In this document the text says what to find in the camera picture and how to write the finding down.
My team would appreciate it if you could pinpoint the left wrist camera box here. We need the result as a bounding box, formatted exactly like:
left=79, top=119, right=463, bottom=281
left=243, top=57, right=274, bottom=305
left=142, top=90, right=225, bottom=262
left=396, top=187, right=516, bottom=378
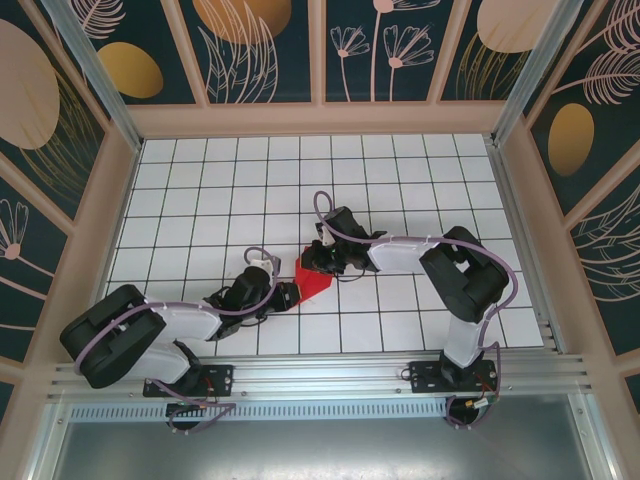
left=248, top=253, right=280, bottom=275

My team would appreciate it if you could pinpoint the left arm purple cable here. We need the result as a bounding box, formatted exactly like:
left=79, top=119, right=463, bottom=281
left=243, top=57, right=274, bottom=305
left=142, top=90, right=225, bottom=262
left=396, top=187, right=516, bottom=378
left=73, top=247, right=281, bottom=436

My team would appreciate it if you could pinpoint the aluminium corner post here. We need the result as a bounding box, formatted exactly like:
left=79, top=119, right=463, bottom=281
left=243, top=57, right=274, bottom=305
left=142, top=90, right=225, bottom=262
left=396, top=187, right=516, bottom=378
left=41, top=0, right=144, bottom=151
left=492, top=0, right=584, bottom=146

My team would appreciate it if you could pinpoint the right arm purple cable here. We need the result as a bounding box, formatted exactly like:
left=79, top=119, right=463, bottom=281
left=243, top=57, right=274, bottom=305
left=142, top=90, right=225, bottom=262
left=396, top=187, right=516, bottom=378
left=313, top=191, right=519, bottom=431

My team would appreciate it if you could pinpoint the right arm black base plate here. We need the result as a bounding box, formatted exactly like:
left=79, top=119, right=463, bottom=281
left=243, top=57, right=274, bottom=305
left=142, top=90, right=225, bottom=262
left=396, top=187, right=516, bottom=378
left=408, top=360, right=501, bottom=396

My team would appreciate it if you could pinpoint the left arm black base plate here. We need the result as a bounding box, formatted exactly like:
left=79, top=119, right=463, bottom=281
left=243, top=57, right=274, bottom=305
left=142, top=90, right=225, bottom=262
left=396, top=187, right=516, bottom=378
left=142, top=363, right=236, bottom=399

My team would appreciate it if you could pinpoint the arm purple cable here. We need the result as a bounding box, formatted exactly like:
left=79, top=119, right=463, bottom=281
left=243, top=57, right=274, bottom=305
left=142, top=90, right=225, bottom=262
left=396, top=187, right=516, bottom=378
left=73, top=247, right=281, bottom=436
left=313, top=191, right=519, bottom=431

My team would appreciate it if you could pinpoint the small black circuit board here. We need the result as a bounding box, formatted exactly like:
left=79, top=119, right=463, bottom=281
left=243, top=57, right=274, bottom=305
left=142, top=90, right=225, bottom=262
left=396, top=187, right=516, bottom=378
left=166, top=399, right=217, bottom=419

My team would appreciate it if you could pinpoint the grey metal sheet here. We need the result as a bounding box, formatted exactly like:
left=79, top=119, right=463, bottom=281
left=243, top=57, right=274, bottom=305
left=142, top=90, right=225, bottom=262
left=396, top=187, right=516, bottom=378
left=29, top=394, right=619, bottom=480

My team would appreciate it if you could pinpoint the aluminium side rail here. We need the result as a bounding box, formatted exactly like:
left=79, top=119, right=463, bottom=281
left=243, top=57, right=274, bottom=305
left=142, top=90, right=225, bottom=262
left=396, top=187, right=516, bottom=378
left=487, top=139, right=566, bottom=354

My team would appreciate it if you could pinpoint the red paper sheet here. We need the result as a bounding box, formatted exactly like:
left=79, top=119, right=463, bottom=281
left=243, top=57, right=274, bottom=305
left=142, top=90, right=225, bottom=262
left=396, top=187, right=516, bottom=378
left=293, top=244, right=335, bottom=304

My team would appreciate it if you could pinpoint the long aluminium mounting rail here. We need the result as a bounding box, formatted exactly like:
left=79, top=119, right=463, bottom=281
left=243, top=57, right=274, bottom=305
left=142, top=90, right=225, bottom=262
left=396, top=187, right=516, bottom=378
left=47, top=353, right=596, bottom=401

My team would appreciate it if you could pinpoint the slotted grey cable duct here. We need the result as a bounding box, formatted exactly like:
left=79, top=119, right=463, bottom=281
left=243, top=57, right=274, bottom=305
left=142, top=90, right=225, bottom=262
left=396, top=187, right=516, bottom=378
left=69, top=403, right=450, bottom=422

